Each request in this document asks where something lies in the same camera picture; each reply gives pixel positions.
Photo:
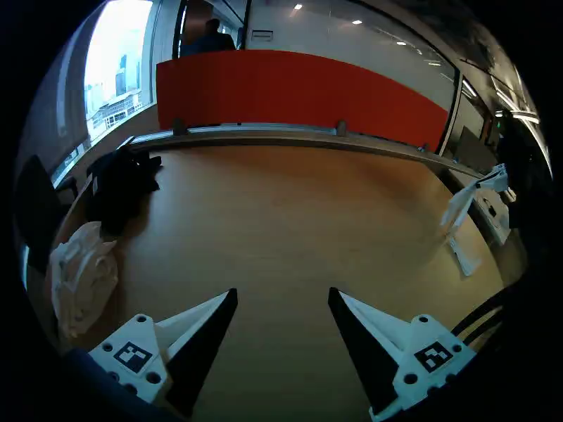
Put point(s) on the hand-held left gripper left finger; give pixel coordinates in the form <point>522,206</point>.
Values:
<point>132,340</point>

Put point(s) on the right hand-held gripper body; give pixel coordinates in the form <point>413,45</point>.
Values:
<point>519,184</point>

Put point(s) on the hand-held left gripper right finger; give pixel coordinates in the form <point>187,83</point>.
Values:
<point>418,347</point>

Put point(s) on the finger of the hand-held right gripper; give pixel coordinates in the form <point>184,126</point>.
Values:
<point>496,178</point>
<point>496,220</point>

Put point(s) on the heap of white towels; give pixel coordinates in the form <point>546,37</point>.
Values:
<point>81,281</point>

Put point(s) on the heap of black towels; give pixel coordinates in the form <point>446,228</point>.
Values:
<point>116,189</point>

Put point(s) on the black office chair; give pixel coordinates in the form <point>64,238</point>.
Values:
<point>37,211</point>

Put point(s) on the red desk screen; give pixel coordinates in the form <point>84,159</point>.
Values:
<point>290,92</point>

